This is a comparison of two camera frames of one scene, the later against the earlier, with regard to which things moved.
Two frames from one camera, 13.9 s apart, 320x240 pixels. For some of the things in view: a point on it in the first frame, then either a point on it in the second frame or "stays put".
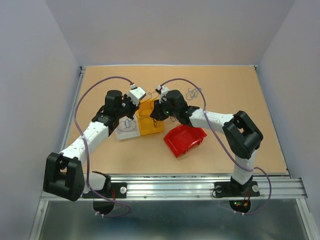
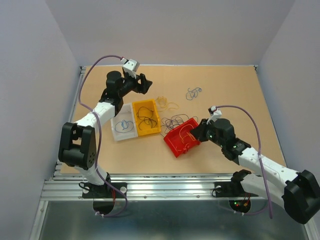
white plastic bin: x=128 y=128 stays put
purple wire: x=152 y=114 → x=145 y=114
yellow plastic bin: x=148 y=125 stays put
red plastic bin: x=183 y=137 stays put
